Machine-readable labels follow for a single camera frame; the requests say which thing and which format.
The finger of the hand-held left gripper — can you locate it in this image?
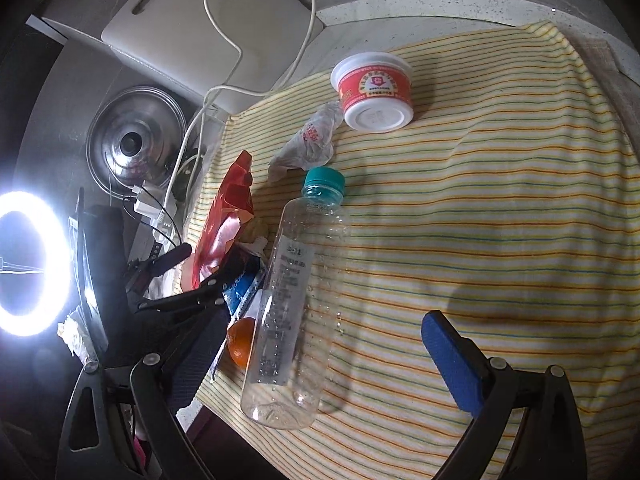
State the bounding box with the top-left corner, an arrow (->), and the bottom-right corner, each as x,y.
131,242 -> 194,282
137,254 -> 252,318

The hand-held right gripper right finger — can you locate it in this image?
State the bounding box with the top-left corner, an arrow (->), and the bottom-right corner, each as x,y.
421,310 -> 587,480

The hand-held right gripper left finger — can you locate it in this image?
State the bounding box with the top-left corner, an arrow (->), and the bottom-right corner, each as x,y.
57,305 -> 232,480

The red snack bag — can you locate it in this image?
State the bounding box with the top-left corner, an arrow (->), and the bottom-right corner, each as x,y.
192,150 -> 256,293

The clear plastic bottle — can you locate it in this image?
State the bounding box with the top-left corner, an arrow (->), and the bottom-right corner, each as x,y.
240,167 -> 352,431

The red white paper cup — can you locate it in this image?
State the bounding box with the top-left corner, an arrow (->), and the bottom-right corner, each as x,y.
330,51 -> 415,133

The orange fruit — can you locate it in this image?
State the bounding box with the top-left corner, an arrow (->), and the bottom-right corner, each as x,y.
227,319 -> 256,368

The white power plug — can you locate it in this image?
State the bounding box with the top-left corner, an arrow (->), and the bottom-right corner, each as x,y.
134,182 -> 178,228

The crumpled white tissue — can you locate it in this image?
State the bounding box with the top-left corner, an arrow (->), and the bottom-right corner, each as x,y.
57,307 -> 98,361

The crumpled beige wrapper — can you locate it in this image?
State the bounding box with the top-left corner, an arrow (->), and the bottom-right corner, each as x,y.
235,212 -> 271,261

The steel pot lid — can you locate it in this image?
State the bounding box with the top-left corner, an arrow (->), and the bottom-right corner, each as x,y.
86,86 -> 188,196

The yellow striped cloth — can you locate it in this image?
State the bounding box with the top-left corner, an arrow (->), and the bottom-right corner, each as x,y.
182,20 -> 640,480

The crumpled clear plastic wrapper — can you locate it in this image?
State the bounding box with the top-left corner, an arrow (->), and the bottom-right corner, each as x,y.
268,101 -> 346,183

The white cutting board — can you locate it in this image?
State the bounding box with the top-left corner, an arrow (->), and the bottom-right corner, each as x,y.
100,0 -> 318,113

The white ring light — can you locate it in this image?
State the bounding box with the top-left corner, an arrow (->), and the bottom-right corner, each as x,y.
0,190 -> 73,333

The white cable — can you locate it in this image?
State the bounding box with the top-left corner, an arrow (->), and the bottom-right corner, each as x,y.
165,0 -> 318,211
175,0 -> 271,111

